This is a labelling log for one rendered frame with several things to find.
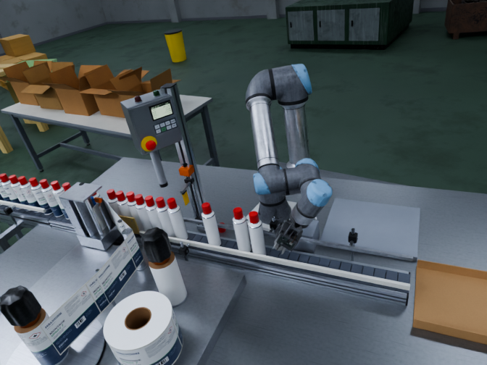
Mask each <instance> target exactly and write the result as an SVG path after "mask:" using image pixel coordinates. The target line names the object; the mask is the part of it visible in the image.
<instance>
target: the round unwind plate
mask: <svg viewBox="0 0 487 365"><path fill-rule="evenodd" d="M104 343H105V337H104V329H103V327H102V325H101V323H100V322H99V321H98V320H97V319H95V320H94V321H93V322H92V323H91V324H90V325H89V327H88V328H87V329H86V330H85V331H84V332H83V333H82V334H81V335H80V336H79V337H78V338H77V339H76V340H75V341H74V342H73V343H72V344H71V345H70V346H69V347H70V350H69V353H68V354H67V357H66V358H65V360H64V361H63V362H61V363H60V364H58V365H97V363H98V361H99V359H100V357H101V354H102V352H103V350H104ZM7 365H40V363H39V362H38V360H37V359H36V358H35V356H34V355H33V354H32V353H31V352H30V350H29V349H28V347H27V346H26V345H25V344H24V342H23V341H22V342H21V343H20V344H19V345H18V347H17V348H16V349H15V351H14V352H13V354H12V355H11V356H10V358H9V360H8V362H7Z"/></svg>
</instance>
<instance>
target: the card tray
mask: <svg viewBox="0 0 487 365"><path fill-rule="evenodd" d="M413 327H415V328H418V329H422V330H427V331H431V332H436V333H439V334H442V335H448V336H452V337H457V338H460V339H463V340H469V341H473V342H476V343H482V344H485V345H487V271H483V270H478V269H471V268H466V267H458V266H453V265H449V264H441V263H436V262H432V261H424V260H419V259H418V260H417V270H416V283H415V305H414V318H413Z"/></svg>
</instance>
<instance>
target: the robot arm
mask: <svg viewBox="0 0 487 365"><path fill-rule="evenodd" d="M311 93H312V86H311V83H310V79H309V74H308V72H307V68H306V67H305V66H304V65H303V64H292V65H288V66H284V67H276V68H272V69H266V70H262V71H261V72H258V73H257V74H256V75H255V76H254V77H253V78H252V80H251V82H250V83H249V86H248V88H247V91H246V108H247V109H248V110H249V111H250V117H251V126H252V132H253V137H254V147H255V152H256V158H257V167H258V173H256V174H254V175H253V178H254V188H255V191H256V193H257V194H258V195H259V202H260V203H259V211H258V216H259V219H260V220H261V221H262V223H264V224H266V225H269V224H270V222H271V220H272V217H273V216H274V217H275V220H278V222H279V225H278V226H277V228H276V230H275V239H274V244H275V245H274V247H273V249H274V248H275V250H277V251H282V253H281V254H283V253H284V252H285V250H286V249H288V250H290V251H291V252H292V250H293V249H294V248H295V247H296V245H297V244H298V242H299V239H300V238H301V237H302V235H301V234H302V233H303V230H302V228H306V227H308V226H309V225H310V224H311V222H312V221H313V219H314V220H316V219H317V217H316V216H317V215H318V214H319V212H320V211H321V210H322V208H323V207H324V206H325V205H326V204H327V203H328V201H329V199H330V197H331V196H332V193H333V191H332V188H331V187H330V186H329V184H328V183H327V182H326V181H324V180H321V177H320V171H319V168H318V165H317V164H316V162H315V161H314V160H312V159H311V158H310V155H309V141H308V133H307V118H306V111H305V104H306V102H307V101H308V94H309V95H310V94H311ZM274 100H278V104H279V105H280V106H282V107H283V115H284V121H285V127H286V138H287V144H288V155H289V162H288V163H287V165H286V166H287V168H285V169H282V168H281V167H280V165H279V160H278V152H277V147H276V142H275V134H274V130H273V125H272V117H271V112H270V107H271V105H272V101H274ZM299 193H300V194H301V198H300V199H299V201H298V202H297V203H296V205H295V207H294V208H293V209H292V210H291V207H290V206H289V204H288V202H287V200H286V196H288V195H293V194H299ZM289 219H290V220H289Z"/></svg>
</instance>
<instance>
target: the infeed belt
mask: <svg viewBox="0 0 487 365"><path fill-rule="evenodd" d="M50 219H52V220H55V221H59V222H66V223H70V224H72V223H71V221H70V220H67V219H66V218H65V216H62V217H59V218H56V217H55V216H52V217H51V218H50ZM188 240H191V241H196V242H200V243H206V244H209V243H208V240H207V236H205V235H197V234H193V233H189V232H188ZM221 243H222V245H221V247H225V248H232V249H236V250H238V245H237V242H235V241H232V240H224V239H221ZM170 244H171V245H174V246H180V244H179V243H173V242H170ZM188 248H191V249H195V250H199V251H206V252H209V253H216V254H220V255H223V256H229V257H233V258H237V259H244V260H247V261H254V262H258V263H262V264H268V265H272V266H276V267H283V268H286V269H292V270H296V271H300V272H306V273H310V274H317V275H321V276H324V277H331V278H335V279H339V280H345V281H349V282H355V283H359V284H363V285H369V286H373V287H377V288H383V289H387V290H394V291H398V292H401V293H409V291H408V290H403V289H399V288H393V287H389V286H385V285H379V284H375V283H371V282H364V281H360V280H353V279H350V278H346V277H339V276H335V275H331V274H325V273H321V272H315V271H311V270H307V269H300V268H296V267H290V266H286V265H282V264H276V263H272V262H268V261H261V260H257V259H251V258H247V257H243V256H237V255H233V254H229V253H222V252H218V251H212V250H208V249H204V248H197V247H193V246H189V247H188ZM265 248H266V253H267V256H272V257H276V258H280V259H287V260H291V261H297V262H301V263H305V264H313V265H317V266H321V267H327V268H331V269H338V270H342V271H346V272H353V273H357V274H363V275H367V276H372V277H379V278H383V279H387V280H393V281H397V282H404V283H408V284H409V280H410V274H405V273H401V272H399V274H398V272H394V271H390V270H386V269H379V268H374V267H367V266H364V267H363V265H358V264H352V263H347V262H343V261H336V260H332V259H331V260H330V259H324V258H320V257H316V256H309V255H305V254H300V253H294V252H290V251H285V252H284V253H283V254H281V253H282V251H277V250H275V249H272V248H267V247H265Z"/></svg>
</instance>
